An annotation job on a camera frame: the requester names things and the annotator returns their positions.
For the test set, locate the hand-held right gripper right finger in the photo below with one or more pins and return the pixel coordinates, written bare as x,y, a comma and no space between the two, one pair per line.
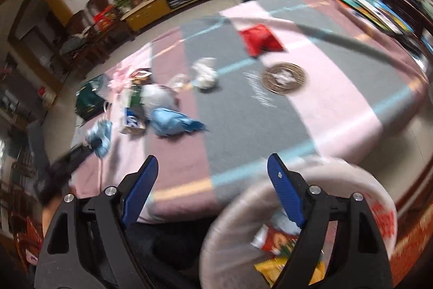
286,189

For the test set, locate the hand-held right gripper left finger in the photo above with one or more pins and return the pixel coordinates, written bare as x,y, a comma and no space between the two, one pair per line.
140,189

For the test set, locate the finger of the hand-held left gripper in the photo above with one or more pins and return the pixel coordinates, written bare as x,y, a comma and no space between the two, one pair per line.
83,153

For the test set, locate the light blue face mask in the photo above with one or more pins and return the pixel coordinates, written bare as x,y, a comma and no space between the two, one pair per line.
101,136

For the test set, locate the gold foil wrapper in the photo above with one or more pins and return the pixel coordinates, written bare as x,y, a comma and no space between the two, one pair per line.
270,270

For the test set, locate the white lined waste bin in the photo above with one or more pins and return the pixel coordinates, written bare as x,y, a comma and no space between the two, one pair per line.
368,194

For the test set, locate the person's left forearm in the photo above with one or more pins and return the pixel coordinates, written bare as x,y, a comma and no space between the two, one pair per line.
50,218

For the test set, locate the dark green bag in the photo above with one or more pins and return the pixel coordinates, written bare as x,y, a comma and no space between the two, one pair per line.
89,99

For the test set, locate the red and white bag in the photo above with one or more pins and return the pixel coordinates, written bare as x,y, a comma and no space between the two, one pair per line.
46,96

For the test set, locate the blue plastic bag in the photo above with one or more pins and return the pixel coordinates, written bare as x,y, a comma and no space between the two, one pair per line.
169,121

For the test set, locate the striped plaid tablecloth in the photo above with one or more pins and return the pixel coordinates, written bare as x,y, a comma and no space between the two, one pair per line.
304,113

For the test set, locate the pink packet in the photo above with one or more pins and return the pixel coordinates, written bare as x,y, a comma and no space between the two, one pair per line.
121,79

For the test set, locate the grey plastic bag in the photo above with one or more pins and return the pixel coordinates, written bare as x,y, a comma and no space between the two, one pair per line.
159,97

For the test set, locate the dark wooden chair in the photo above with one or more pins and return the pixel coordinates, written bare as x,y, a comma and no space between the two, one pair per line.
83,48
115,28

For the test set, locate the crumpled clear plastic wrap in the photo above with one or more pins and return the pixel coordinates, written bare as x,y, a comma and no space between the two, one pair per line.
178,82

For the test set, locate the crumpled white tissue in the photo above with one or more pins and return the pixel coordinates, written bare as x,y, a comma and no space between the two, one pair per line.
205,74

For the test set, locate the red gift box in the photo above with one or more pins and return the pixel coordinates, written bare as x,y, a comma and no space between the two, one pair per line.
105,17

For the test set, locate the red gold patterned cushion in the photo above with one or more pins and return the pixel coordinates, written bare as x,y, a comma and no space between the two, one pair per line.
414,248

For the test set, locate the red snack packet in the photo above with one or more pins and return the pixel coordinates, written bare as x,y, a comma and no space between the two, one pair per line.
260,38

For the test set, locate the yellow wooden television cabinet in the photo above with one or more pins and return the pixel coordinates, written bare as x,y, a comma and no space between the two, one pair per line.
152,9

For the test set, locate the row of picture books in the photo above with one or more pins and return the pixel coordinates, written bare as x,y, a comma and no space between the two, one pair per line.
375,13

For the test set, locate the dark wooden side table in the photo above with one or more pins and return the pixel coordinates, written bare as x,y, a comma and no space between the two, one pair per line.
402,4

